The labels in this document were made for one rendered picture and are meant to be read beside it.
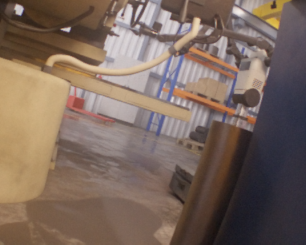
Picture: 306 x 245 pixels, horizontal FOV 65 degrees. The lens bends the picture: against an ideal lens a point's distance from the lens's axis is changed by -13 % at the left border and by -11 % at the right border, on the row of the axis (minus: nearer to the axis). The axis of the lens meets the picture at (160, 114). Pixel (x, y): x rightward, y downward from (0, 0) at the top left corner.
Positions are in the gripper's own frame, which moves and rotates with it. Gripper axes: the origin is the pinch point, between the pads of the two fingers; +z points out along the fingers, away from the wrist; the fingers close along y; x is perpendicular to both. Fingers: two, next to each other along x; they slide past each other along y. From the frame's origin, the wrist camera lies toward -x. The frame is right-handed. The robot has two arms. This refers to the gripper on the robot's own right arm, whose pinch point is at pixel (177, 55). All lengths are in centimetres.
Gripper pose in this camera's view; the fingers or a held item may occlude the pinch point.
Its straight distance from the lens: 223.2
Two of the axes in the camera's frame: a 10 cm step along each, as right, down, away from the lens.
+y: 3.1, 0.9, -9.5
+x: 6.3, 7.3, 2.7
